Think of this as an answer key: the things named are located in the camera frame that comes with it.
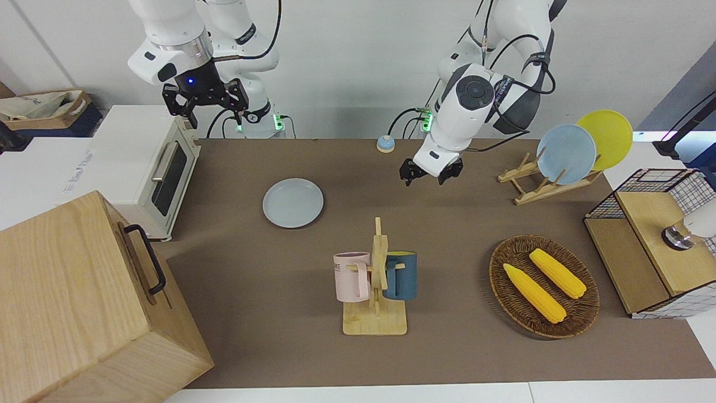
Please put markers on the yellow corn cob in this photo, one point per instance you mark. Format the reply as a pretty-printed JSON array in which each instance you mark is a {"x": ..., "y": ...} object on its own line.
[
  {"x": 534, "y": 293},
  {"x": 556, "y": 272}
]

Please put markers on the white cloth bag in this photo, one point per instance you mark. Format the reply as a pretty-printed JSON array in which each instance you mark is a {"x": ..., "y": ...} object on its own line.
[{"x": 39, "y": 105}]

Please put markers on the gray round plate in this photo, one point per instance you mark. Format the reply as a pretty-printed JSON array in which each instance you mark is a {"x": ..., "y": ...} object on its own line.
[{"x": 293, "y": 203}]

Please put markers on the brown cardboard box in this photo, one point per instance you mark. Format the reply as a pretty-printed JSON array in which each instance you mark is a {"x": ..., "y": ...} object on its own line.
[{"x": 75, "y": 115}]

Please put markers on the white cylinder with dark base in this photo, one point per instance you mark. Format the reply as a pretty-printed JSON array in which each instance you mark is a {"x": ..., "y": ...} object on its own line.
[{"x": 702, "y": 221}]

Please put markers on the round brown wicker basket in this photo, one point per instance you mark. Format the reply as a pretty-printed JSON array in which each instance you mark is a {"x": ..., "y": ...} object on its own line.
[{"x": 500, "y": 296}]

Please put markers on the yellow plate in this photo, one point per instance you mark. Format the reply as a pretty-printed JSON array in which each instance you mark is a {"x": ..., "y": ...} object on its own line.
[{"x": 612, "y": 137}]

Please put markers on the wooden dish rack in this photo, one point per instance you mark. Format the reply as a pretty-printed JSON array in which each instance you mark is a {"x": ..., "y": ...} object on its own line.
[{"x": 531, "y": 195}]

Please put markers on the right arm gripper black body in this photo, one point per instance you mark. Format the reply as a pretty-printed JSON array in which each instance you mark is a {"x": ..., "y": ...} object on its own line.
[{"x": 198, "y": 84}]

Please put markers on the cream toaster oven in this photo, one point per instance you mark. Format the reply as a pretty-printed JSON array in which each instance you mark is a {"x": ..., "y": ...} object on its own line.
[{"x": 128, "y": 162}]

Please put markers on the brown table mat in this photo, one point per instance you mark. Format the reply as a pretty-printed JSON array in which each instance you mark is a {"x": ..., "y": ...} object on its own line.
[{"x": 268, "y": 313}]

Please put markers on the dark blue bin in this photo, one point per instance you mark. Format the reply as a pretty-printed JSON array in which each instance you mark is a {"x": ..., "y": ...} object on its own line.
[{"x": 84, "y": 127}]

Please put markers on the light wooden basket lid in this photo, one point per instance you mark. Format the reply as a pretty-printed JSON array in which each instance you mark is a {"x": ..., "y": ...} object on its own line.
[{"x": 643, "y": 235}]

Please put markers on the pink mug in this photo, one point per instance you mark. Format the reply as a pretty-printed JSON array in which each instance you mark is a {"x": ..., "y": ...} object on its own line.
[{"x": 349, "y": 277}]

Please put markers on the wooden mug stand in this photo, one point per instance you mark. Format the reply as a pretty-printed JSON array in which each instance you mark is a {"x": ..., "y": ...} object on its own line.
[{"x": 375, "y": 322}]

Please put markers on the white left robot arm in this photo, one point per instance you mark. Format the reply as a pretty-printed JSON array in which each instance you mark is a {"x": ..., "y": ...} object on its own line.
[{"x": 475, "y": 95}]

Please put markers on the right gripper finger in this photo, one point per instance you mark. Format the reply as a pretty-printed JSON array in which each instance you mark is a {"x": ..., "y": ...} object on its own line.
[
  {"x": 174, "y": 98},
  {"x": 238, "y": 98}
]

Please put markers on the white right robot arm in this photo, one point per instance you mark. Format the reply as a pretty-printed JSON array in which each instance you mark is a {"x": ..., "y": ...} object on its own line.
[{"x": 168, "y": 33}]

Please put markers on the left arm gripper black body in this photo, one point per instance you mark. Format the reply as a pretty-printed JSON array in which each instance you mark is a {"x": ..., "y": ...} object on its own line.
[{"x": 437, "y": 176}]

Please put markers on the dark blue mug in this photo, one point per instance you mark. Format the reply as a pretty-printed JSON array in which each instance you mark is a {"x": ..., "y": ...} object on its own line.
[{"x": 405, "y": 277}]

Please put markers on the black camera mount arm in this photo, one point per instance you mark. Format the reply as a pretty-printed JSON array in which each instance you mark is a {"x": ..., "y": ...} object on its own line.
[{"x": 671, "y": 146}]

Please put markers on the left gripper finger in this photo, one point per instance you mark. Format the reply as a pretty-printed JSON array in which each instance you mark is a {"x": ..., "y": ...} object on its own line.
[
  {"x": 452, "y": 172},
  {"x": 409, "y": 170}
]

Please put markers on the light blue plate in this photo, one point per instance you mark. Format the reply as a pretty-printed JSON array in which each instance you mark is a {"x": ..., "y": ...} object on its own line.
[{"x": 565, "y": 154}]

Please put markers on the large wooden box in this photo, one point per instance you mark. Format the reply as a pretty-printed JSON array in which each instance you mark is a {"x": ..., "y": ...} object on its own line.
[{"x": 72, "y": 291}]

